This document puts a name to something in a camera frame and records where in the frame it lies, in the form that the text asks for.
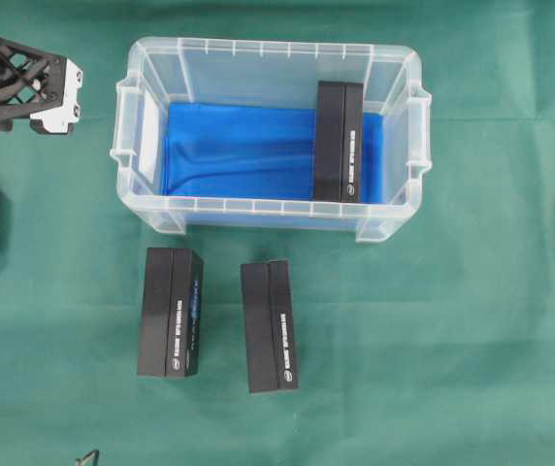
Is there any blue cloth liner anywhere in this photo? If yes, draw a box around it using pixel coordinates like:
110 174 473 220
160 103 383 204

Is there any clear plastic storage case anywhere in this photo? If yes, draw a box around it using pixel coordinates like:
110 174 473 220
111 37 432 243

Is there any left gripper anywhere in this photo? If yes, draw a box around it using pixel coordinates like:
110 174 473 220
0 38 83 135

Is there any green table cloth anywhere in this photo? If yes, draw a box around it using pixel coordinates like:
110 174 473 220
0 1 555 465

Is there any black box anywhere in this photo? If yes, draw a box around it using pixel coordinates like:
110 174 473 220
312 81 364 203
137 248 204 378
241 260 299 393

